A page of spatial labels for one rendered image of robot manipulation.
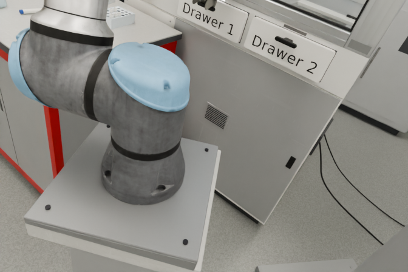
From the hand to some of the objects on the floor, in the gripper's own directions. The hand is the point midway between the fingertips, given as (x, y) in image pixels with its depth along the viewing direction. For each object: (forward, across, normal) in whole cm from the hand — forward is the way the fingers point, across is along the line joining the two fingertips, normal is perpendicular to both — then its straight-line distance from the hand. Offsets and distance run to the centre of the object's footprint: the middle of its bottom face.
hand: (209, 3), depth 102 cm
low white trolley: (+59, -41, -76) cm, 104 cm away
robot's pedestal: (+38, +32, -104) cm, 115 cm away
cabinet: (+104, +5, -12) cm, 104 cm away
